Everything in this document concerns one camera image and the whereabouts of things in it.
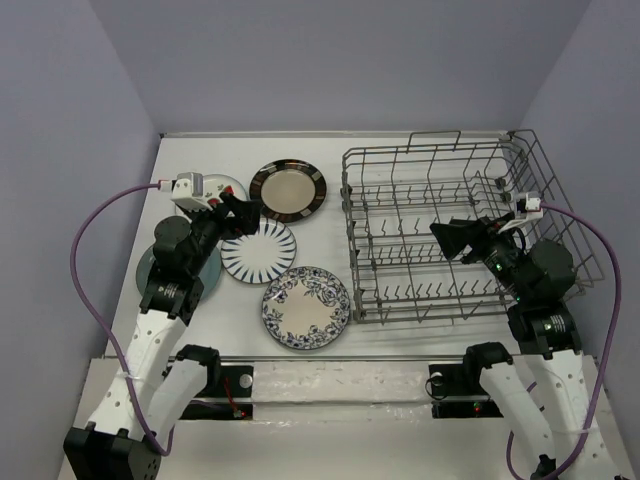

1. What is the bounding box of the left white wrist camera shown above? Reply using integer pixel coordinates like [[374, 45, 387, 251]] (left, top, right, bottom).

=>
[[171, 172, 211, 212]]

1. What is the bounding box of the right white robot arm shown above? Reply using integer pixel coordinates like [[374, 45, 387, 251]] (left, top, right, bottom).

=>
[[430, 214, 623, 479]]

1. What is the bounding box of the blue floral pattern plate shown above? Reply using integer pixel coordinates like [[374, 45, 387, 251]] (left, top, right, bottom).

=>
[[261, 266, 351, 351]]

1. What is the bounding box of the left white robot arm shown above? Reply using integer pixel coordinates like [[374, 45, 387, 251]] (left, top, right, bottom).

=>
[[63, 192, 261, 479]]

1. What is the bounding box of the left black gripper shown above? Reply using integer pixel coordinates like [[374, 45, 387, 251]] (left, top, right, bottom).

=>
[[182, 192, 264, 276]]

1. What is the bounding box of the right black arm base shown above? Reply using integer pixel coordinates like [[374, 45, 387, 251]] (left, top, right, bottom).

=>
[[425, 363, 503, 420]]

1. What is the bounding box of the white strawberry pattern plate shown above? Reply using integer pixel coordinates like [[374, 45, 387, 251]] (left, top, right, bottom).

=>
[[204, 174, 248, 207]]

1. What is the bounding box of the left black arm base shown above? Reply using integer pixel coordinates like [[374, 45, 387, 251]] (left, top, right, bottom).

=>
[[180, 364, 254, 421]]

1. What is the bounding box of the dark striped rim plate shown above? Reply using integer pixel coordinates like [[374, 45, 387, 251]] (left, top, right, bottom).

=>
[[249, 159, 327, 224]]

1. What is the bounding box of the plain teal plate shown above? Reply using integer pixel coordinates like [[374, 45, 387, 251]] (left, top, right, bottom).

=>
[[135, 246, 223, 300]]

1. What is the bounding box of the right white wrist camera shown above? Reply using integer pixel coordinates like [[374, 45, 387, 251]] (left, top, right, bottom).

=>
[[499, 191, 544, 233]]

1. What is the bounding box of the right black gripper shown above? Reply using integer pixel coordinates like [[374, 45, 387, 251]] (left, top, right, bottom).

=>
[[428, 210, 532, 301]]

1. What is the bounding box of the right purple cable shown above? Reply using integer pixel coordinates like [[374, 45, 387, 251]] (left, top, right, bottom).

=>
[[505, 202, 621, 480]]

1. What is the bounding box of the white blue striped plate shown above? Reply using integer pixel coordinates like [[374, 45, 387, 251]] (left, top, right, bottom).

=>
[[220, 218, 297, 284]]

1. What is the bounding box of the purple cable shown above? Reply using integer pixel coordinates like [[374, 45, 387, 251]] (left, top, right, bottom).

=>
[[505, 202, 621, 480], [72, 182, 175, 457]]

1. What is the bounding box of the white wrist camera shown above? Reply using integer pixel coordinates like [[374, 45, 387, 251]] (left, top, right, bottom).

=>
[[171, 172, 211, 212], [499, 191, 544, 233]]

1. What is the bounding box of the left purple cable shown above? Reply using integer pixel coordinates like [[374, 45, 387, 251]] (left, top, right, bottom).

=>
[[72, 182, 175, 457]]

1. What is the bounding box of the grey wire dish rack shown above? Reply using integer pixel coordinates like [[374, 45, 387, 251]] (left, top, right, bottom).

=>
[[340, 129, 604, 325]]

